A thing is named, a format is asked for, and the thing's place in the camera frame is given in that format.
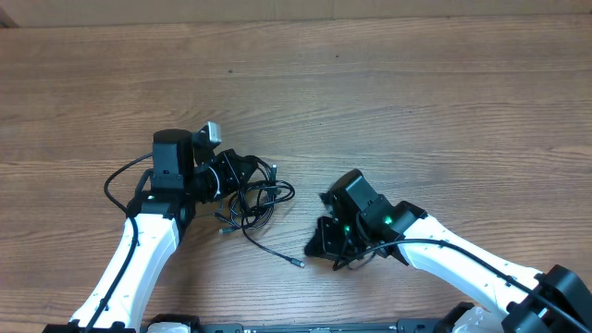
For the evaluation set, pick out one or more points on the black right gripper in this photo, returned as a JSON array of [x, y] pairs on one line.
[[323, 244]]

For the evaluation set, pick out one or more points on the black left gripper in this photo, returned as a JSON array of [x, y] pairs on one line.
[[228, 160]]

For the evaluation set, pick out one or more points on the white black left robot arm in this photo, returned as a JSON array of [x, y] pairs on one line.
[[185, 171]]

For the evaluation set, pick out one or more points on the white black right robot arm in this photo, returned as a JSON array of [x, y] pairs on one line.
[[505, 297]]

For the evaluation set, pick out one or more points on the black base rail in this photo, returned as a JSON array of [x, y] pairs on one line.
[[187, 323]]

